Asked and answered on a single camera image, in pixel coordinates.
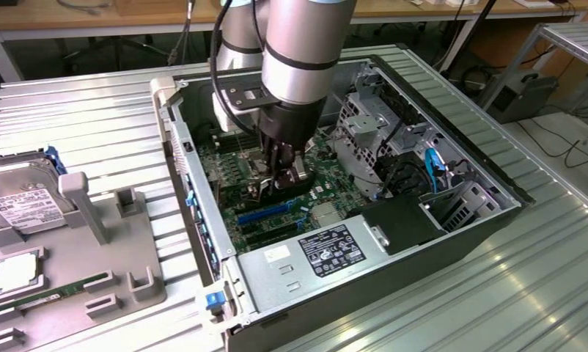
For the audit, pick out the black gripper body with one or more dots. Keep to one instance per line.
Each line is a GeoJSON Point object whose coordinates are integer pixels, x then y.
{"type": "Point", "coordinates": [290, 122]}

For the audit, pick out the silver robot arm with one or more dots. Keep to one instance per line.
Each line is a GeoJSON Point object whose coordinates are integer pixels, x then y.
{"type": "Point", "coordinates": [302, 55]}

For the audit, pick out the CPU socket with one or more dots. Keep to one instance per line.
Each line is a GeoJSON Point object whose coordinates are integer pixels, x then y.
{"type": "Point", "coordinates": [254, 165]}

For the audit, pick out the green motherboard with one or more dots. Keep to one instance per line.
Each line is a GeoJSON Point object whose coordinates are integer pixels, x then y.
{"type": "Point", "coordinates": [332, 187]}

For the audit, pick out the thin locking lever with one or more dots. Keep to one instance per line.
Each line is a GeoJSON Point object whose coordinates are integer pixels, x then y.
{"type": "Point", "coordinates": [238, 141]}

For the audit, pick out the silver chipset heatsink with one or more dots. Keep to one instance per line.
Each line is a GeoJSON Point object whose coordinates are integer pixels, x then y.
{"type": "Point", "coordinates": [328, 215]}

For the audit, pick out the blue expansion slot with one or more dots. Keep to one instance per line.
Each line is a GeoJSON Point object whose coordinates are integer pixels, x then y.
{"type": "Point", "coordinates": [266, 213]}

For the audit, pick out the metal disk bay cage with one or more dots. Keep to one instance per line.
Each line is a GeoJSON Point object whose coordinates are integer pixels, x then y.
{"type": "Point", "coordinates": [366, 124]}

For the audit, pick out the black expansion slot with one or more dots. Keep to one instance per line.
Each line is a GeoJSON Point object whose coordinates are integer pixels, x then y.
{"type": "Point", "coordinates": [270, 234]}

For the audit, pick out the blue slot clip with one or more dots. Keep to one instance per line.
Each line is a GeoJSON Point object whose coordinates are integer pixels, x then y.
{"type": "Point", "coordinates": [189, 196]}

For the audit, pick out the black fan shroud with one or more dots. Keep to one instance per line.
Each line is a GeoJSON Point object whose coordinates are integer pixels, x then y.
{"type": "Point", "coordinates": [401, 223]}

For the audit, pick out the grey power supply unit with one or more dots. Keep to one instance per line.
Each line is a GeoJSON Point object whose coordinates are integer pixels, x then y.
{"type": "Point", "coordinates": [284, 271]}

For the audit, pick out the open black PC case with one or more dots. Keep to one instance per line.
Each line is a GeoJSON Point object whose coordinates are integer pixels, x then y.
{"type": "Point", "coordinates": [469, 154]}

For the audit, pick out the blue case latch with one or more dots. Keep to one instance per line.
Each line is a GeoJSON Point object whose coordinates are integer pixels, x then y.
{"type": "Point", "coordinates": [213, 299]}

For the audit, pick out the black tripod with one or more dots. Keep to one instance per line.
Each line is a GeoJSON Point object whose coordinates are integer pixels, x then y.
{"type": "Point", "coordinates": [121, 45]}

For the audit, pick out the wooden desk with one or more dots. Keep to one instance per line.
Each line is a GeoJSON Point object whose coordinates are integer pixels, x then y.
{"type": "Point", "coordinates": [126, 16]}

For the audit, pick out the blue disk carrier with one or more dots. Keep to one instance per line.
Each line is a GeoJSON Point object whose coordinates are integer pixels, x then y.
{"type": "Point", "coordinates": [53, 161]}

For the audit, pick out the black box on floor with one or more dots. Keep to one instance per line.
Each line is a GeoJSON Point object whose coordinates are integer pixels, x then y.
{"type": "Point", "coordinates": [522, 99]}

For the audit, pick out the silver hard disk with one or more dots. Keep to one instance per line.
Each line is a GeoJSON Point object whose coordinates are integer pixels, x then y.
{"type": "Point", "coordinates": [18, 198]}

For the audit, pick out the grey parts rack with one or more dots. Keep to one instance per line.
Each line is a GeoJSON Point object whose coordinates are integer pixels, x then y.
{"type": "Point", "coordinates": [77, 293]}

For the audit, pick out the green RAM stick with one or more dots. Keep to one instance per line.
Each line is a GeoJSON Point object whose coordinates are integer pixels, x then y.
{"type": "Point", "coordinates": [44, 295]}

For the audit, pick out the metal slat side table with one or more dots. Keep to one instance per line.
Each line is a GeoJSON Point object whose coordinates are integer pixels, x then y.
{"type": "Point", "coordinates": [574, 40]}

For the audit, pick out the silver CPU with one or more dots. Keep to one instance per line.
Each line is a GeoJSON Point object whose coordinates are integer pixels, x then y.
{"type": "Point", "coordinates": [13, 273]}

